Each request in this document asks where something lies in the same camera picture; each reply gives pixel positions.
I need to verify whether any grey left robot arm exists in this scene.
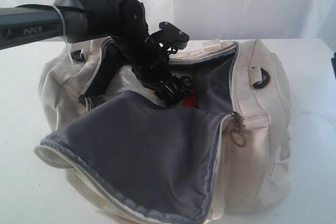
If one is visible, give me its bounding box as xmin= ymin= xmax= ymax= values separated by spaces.
xmin=1 ymin=0 xmax=189 ymax=106

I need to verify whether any colourful key tag bunch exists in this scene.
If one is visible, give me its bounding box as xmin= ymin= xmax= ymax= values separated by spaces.
xmin=148 ymin=76 xmax=199 ymax=109

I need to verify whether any dark object at right edge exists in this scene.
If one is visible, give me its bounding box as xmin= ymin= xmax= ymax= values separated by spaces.
xmin=331 ymin=52 xmax=336 ymax=77

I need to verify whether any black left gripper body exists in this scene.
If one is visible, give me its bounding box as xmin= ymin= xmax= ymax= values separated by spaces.
xmin=115 ymin=32 xmax=172 ymax=87

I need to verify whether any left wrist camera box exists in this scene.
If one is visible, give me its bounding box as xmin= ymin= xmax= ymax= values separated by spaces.
xmin=151 ymin=22 xmax=190 ymax=52

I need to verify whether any white cable tie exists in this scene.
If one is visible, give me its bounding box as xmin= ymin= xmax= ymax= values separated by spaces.
xmin=51 ymin=5 xmax=74 ymax=64

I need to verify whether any clear plastic wrapped package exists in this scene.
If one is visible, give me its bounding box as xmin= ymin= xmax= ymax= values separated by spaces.
xmin=105 ymin=66 xmax=161 ymax=104

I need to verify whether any cream fabric duffel bag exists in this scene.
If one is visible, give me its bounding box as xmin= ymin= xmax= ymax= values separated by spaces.
xmin=35 ymin=38 xmax=291 ymax=223

